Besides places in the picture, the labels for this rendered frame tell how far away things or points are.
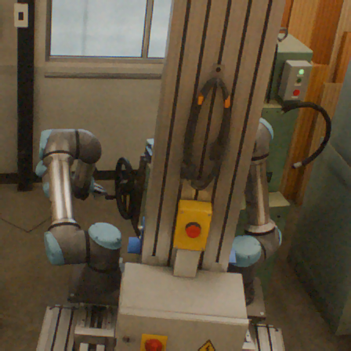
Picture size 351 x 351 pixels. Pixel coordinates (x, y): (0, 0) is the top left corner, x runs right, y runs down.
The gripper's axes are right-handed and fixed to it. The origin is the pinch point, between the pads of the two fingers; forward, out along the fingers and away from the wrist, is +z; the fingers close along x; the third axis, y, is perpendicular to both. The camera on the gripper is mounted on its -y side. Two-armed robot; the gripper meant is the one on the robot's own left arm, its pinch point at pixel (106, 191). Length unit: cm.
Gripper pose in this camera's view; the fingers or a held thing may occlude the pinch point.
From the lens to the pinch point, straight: 298.9
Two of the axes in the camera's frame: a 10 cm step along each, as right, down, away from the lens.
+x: 3.1, 5.3, -7.9
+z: 7.5, 3.7, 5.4
